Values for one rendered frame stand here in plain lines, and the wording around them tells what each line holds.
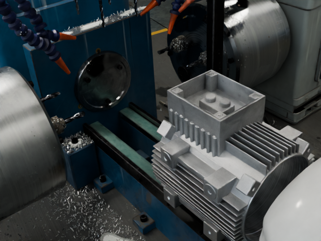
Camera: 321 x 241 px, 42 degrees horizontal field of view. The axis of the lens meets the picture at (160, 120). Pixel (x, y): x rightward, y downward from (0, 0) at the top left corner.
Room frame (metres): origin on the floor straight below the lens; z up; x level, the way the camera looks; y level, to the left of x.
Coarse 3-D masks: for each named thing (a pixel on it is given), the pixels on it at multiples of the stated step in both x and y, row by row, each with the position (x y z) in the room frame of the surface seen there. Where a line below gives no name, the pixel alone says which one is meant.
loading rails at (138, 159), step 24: (120, 120) 0.87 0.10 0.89; (144, 120) 0.83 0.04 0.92; (96, 144) 0.77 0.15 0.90; (120, 144) 0.74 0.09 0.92; (144, 144) 0.79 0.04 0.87; (120, 168) 0.69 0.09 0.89; (144, 168) 0.66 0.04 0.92; (120, 192) 0.71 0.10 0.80; (144, 192) 0.62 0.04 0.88; (144, 216) 0.61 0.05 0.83; (168, 216) 0.56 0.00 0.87; (192, 216) 0.51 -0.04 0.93; (192, 240) 0.51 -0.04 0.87
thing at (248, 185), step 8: (160, 128) 0.57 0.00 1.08; (168, 128) 0.56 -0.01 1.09; (168, 136) 0.56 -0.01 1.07; (304, 144) 0.49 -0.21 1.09; (304, 152) 0.48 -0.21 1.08; (248, 176) 0.43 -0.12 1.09; (160, 184) 0.57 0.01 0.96; (240, 184) 0.42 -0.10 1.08; (248, 184) 0.42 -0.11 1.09; (256, 184) 0.42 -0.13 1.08; (248, 192) 0.41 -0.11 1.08
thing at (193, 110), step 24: (216, 72) 0.63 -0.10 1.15; (168, 96) 0.58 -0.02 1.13; (192, 96) 0.61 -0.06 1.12; (216, 96) 0.58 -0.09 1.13; (240, 96) 0.58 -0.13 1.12; (264, 96) 0.55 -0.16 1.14; (192, 120) 0.54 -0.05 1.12; (216, 120) 0.49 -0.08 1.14; (240, 120) 0.51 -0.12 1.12; (216, 144) 0.49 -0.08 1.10
